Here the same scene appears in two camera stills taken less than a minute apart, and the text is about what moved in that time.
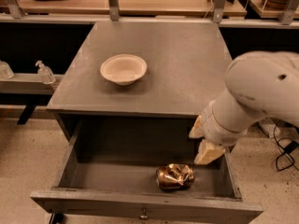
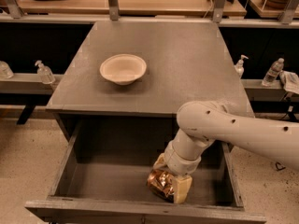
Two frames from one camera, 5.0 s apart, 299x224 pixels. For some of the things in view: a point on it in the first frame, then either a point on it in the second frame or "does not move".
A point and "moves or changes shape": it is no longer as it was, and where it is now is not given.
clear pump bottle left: x=46 y=75 does not move
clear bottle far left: x=6 y=71 does not move
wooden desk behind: x=137 y=1 does not move
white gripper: x=216 y=130 → x=179 y=161
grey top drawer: x=142 y=171 does not move
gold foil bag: x=175 y=175 moves or changes shape
